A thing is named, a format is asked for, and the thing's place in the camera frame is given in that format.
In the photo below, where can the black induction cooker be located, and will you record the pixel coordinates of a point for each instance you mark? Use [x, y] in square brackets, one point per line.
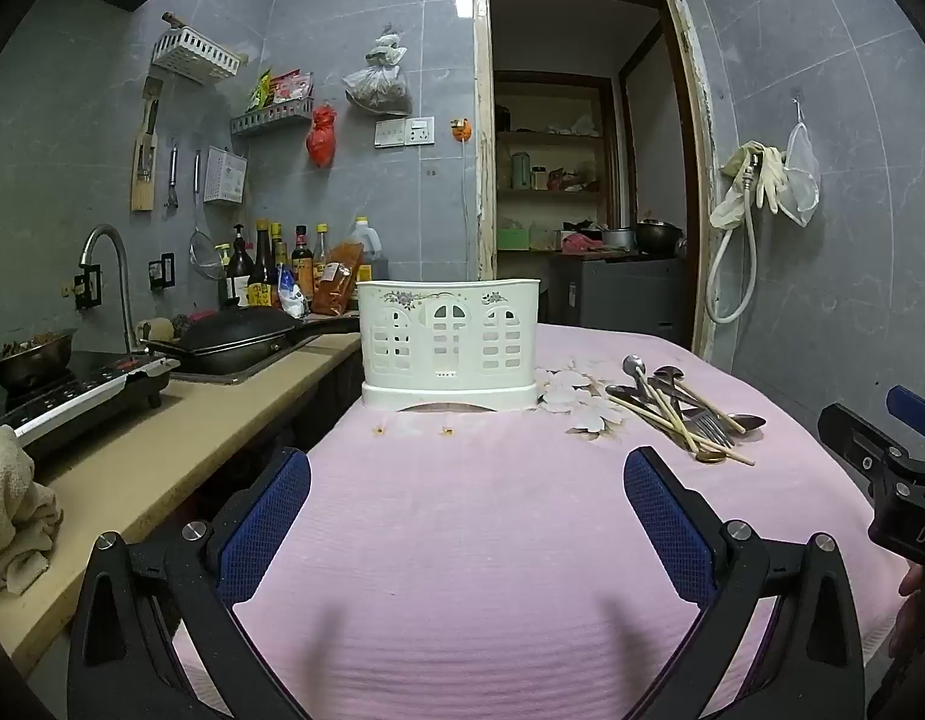
[72, 397]

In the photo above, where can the pink cloth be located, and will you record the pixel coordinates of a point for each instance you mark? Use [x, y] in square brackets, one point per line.
[581, 242]

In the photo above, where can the dark soy sauce bottle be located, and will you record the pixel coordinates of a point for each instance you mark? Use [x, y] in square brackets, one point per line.
[261, 277]

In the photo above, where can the worn door frame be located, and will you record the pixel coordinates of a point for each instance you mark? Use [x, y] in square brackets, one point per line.
[481, 165]

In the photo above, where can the dark pump bottle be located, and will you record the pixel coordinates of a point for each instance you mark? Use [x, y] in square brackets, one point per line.
[240, 270]

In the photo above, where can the white rag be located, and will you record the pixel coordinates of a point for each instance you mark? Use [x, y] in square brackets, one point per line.
[729, 199]

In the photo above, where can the person's right hand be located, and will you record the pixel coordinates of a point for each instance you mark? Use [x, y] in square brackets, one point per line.
[912, 585]

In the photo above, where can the red plastic bag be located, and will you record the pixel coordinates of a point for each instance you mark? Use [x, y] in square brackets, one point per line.
[321, 136]

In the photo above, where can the green thermos bottle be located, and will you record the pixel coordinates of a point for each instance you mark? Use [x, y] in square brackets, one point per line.
[520, 172]

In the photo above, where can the clear plastic bag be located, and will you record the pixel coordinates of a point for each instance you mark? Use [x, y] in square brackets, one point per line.
[376, 86]

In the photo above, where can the steel peeler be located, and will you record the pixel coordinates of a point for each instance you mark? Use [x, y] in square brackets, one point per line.
[172, 172]

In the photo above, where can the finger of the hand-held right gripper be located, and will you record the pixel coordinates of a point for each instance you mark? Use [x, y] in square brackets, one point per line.
[912, 405]
[856, 446]

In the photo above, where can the red white snack packet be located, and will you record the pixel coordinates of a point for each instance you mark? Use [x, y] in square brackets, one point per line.
[291, 86]

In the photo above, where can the white mesh bag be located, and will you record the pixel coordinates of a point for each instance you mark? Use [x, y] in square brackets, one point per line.
[801, 172]

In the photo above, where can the yellow cap sauce bottle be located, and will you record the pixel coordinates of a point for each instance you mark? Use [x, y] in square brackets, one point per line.
[279, 247]

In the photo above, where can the steel pot with food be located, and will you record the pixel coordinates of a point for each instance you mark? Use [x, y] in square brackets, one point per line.
[31, 364]

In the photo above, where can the small steel pot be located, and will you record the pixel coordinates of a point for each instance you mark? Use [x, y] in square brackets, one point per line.
[617, 238]

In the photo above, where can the red cap sauce bottle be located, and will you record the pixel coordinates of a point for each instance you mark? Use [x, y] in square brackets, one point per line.
[303, 262]

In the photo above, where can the yellow snack packet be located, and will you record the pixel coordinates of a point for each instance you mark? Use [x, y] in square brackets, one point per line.
[258, 94]

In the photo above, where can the blue white salt bag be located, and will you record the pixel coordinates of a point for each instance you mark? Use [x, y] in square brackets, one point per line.
[292, 296]

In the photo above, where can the orange seasoning packet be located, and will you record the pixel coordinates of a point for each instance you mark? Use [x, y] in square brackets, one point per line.
[335, 281]

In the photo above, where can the orange plug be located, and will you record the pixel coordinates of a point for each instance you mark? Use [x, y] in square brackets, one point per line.
[461, 129]

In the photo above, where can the white wall socket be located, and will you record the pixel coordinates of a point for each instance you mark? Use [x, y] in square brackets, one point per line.
[420, 130]

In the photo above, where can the dark metal bowl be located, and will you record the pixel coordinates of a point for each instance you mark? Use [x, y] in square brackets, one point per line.
[657, 236]

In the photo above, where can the wooden shelf unit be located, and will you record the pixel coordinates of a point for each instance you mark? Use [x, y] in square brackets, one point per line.
[552, 136]

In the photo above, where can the gold spoon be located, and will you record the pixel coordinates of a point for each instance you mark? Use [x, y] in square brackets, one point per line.
[708, 456]

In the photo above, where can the beige kitchen counter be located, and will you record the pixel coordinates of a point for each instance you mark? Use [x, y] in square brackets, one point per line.
[177, 435]

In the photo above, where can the black wok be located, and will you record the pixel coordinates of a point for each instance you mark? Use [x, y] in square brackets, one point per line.
[230, 337]

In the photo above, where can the beige towel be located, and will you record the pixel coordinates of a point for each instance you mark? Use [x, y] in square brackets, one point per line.
[12, 510]

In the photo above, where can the white plastic utensil holder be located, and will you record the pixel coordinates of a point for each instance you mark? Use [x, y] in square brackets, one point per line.
[447, 300]

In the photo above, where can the round bowl steel spoon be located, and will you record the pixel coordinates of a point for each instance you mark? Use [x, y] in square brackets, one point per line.
[633, 366]

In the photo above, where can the metal wall shelf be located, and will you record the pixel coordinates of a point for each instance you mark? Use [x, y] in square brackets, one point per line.
[271, 120]

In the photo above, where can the black wall socket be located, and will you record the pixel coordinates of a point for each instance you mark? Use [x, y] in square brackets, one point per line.
[87, 289]
[162, 272]

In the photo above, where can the cream rubber gloves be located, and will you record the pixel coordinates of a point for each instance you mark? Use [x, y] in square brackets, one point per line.
[768, 176]

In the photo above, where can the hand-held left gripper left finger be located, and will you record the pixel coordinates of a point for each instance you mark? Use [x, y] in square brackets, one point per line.
[271, 517]

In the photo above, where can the grey appliance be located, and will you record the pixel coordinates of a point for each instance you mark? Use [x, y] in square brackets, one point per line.
[620, 292]

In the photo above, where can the green box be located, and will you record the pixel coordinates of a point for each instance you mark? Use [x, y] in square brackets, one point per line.
[515, 238]

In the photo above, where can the white wall chopstick box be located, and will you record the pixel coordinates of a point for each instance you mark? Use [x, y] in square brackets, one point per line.
[226, 176]

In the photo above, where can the wooden chopstick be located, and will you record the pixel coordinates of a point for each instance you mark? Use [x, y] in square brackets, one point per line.
[676, 431]
[740, 456]
[661, 405]
[721, 420]

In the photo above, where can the cooking oil jug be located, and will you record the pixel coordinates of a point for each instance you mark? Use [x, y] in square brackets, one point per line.
[369, 247]

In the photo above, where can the steel mesh strainer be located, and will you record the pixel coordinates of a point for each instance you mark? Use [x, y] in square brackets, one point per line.
[207, 251]

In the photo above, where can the pink floral tablecloth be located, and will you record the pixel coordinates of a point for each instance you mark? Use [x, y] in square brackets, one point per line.
[462, 540]

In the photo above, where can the steel faucet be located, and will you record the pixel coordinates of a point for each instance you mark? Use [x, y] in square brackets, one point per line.
[121, 262]

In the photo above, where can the wooden knife rack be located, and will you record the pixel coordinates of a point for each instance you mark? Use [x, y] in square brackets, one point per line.
[144, 172]

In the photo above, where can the white wall basket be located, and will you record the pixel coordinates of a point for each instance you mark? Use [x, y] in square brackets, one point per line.
[196, 56]

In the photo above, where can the steel fork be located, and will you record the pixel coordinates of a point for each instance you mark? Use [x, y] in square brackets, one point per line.
[714, 429]

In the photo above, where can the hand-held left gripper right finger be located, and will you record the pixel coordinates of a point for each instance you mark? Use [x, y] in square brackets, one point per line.
[661, 517]

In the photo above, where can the small jar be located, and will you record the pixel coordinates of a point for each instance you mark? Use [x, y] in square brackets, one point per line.
[539, 178]

